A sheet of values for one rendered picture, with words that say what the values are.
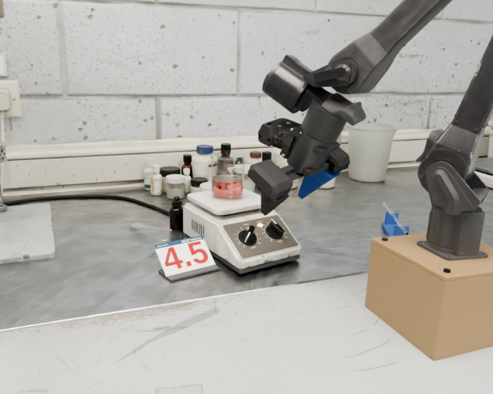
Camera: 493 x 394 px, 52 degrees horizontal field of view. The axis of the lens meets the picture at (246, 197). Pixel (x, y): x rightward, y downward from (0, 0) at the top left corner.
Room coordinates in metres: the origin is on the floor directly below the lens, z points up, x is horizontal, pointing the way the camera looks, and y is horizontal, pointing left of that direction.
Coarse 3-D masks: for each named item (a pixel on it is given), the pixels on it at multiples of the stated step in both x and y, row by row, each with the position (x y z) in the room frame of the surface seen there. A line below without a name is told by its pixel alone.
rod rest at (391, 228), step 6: (390, 216) 0.99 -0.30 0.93; (396, 216) 0.99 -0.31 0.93; (384, 222) 1.00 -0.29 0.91; (390, 222) 0.99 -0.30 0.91; (396, 222) 0.99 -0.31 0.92; (384, 228) 0.98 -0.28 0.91; (390, 228) 0.97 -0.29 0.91; (396, 228) 0.92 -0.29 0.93; (408, 228) 0.92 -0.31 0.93; (390, 234) 0.94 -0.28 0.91; (396, 234) 0.92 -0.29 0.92; (402, 234) 0.91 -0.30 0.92
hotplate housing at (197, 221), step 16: (192, 208) 0.89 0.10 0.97; (192, 224) 0.88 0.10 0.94; (208, 224) 0.83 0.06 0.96; (224, 224) 0.81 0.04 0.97; (208, 240) 0.83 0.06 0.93; (224, 240) 0.78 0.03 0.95; (224, 256) 0.78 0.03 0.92; (240, 256) 0.75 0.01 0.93; (256, 256) 0.77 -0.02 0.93; (272, 256) 0.78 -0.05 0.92; (288, 256) 0.80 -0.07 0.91; (240, 272) 0.75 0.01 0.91
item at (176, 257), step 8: (200, 240) 0.81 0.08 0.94; (160, 248) 0.77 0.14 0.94; (168, 248) 0.77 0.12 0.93; (176, 248) 0.78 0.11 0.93; (184, 248) 0.79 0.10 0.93; (192, 248) 0.79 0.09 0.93; (200, 248) 0.80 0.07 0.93; (160, 256) 0.76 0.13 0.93; (168, 256) 0.76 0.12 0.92; (176, 256) 0.77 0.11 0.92; (184, 256) 0.77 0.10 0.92; (192, 256) 0.78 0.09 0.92; (200, 256) 0.78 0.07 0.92; (208, 256) 0.79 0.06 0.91; (168, 264) 0.75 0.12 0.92; (176, 264) 0.75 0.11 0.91; (184, 264) 0.76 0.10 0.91; (192, 264) 0.77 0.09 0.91
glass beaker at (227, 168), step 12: (216, 156) 0.92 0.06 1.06; (228, 156) 0.93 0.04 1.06; (240, 156) 0.92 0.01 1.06; (216, 168) 0.88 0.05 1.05; (228, 168) 0.87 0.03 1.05; (240, 168) 0.88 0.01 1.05; (216, 180) 0.88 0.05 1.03; (228, 180) 0.87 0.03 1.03; (240, 180) 0.88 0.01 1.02; (216, 192) 0.88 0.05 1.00; (228, 192) 0.87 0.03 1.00; (240, 192) 0.88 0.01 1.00
